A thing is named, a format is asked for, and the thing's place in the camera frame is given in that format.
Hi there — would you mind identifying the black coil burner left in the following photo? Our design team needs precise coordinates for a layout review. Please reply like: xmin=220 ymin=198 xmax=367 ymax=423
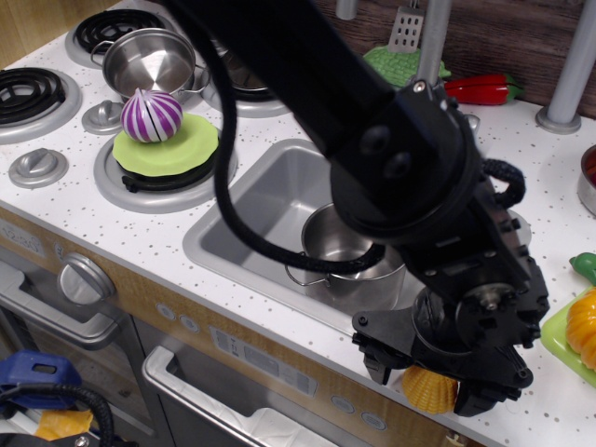
xmin=1 ymin=68 xmax=66 ymax=125

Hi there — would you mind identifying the grey oven door handle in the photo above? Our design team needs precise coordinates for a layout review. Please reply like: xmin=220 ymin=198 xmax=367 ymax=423
xmin=1 ymin=262 xmax=120 ymax=350

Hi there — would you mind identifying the steel pot in sink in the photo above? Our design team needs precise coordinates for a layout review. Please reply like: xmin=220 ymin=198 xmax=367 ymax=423
xmin=286 ymin=204 xmax=406 ymax=315

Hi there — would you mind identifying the grey stove knob lower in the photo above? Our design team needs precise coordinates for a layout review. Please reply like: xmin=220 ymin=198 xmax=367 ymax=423
xmin=8 ymin=148 xmax=69 ymax=189

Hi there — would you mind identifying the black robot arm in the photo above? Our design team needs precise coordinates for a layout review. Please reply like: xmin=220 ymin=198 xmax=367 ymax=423
xmin=166 ymin=1 xmax=549 ymax=416

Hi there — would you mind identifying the steel pot on stove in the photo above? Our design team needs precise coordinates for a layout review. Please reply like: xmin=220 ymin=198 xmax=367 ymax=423
xmin=90 ymin=28 xmax=210 ymax=99

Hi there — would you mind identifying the blue clamp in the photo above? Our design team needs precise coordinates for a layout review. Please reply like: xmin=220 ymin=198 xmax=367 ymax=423
xmin=1 ymin=350 xmax=83 ymax=410

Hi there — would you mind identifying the green toy plate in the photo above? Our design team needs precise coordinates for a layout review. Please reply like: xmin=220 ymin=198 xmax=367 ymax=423
xmin=112 ymin=114 xmax=219 ymax=177

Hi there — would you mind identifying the red toy chili pepper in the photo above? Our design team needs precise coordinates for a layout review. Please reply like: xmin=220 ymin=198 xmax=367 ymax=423
xmin=444 ymin=74 xmax=523 ymax=105

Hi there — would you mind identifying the green toy vegetable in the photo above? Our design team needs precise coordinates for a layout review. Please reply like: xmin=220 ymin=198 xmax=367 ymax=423
xmin=569 ymin=252 xmax=596 ymax=286

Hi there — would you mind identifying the yellow toy corn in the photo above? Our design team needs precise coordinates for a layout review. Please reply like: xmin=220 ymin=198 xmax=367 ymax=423
xmin=402 ymin=366 xmax=459 ymax=414

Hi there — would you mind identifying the green toy lettuce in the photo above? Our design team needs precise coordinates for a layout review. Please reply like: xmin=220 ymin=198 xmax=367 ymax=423
xmin=362 ymin=45 xmax=453 ymax=89

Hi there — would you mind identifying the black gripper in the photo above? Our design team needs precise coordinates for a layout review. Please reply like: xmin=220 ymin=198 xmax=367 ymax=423
xmin=352 ymin=290 xmax=533 ymax=416

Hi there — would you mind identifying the black burner under lid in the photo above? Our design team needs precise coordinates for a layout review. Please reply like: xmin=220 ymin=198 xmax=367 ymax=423
xmin=232 ymin=81 xmax=275 ymax=102

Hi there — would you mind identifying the grey stove knob upper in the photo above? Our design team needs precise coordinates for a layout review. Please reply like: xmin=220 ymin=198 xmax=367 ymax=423
xmin=81 ymin=100 xmax=124 ymax=135

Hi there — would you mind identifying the grey toy sink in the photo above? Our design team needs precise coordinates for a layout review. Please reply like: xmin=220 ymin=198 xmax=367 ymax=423
xmin=182 ymin=138 xmax=532 ymax=336

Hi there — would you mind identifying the orange toy pepper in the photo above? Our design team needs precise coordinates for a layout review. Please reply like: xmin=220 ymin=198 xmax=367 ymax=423
xmin=565 ymin=296 xmax=595 ymax=370

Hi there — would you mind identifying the black coil burner back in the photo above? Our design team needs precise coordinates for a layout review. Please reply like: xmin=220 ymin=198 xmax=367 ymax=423
xmin=74 ymin=9 xmax=165 ymax=47

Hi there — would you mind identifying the grey toy faucet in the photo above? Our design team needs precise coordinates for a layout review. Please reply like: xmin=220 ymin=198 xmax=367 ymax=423
xmin=409 ymin=0 xmax=481 ymax=136

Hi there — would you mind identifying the grey stove knob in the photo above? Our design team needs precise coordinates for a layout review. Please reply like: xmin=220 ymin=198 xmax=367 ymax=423
xmin=81 ymin=100 xmax=124 ymax=135
xmin=8 ymin=148 xmax=69 ymax=189

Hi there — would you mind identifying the black coil burner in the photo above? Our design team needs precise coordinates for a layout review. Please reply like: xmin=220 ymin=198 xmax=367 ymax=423
xmin=74 ymin=9 xmax=165 ymax=47
xmin=1 ymin=68 xmax=66 ymax=125

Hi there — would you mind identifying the purple striped toy onion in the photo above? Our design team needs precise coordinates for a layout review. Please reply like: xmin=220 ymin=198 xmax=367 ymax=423
xmin=120 ymin=88 xmax=183 ymax=143

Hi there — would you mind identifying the light green toy tray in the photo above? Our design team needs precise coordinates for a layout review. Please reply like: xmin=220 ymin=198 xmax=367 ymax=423
xmin=541 ymin=288 xmax=595 ymax=387

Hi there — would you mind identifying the grey oven dial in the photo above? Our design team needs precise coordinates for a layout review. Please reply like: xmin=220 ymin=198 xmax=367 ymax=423
xmin=57 ymin=252 xmax=115 ymax=305

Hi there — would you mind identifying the grey post right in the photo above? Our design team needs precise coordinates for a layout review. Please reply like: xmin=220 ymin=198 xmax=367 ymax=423
xmin=535 ymin=0 xmax=595 ymax=135

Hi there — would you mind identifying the black burner under plate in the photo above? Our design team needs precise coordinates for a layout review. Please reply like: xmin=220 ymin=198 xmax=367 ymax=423
xmin=116 ymin=145 xmax=219 ymax=193

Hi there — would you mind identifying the grey dishwasher handle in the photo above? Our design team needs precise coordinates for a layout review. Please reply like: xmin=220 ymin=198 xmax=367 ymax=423
xmin=142 ymin=345 xmax=333 ymax=446

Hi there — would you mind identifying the steel slotted spatula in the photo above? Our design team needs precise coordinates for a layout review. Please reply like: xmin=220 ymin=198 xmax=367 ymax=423
xmin=387 ymin=1 xmax=425 ymax=54

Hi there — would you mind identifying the steel bowl right edge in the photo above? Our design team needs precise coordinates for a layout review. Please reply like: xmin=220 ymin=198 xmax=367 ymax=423
xmin=576 ymin=145 xmax=596 ymax=215

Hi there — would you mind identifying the black braided cable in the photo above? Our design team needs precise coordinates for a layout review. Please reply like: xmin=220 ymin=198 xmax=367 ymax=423
xmin=195 ymin=27 xmax=387 ymax=276

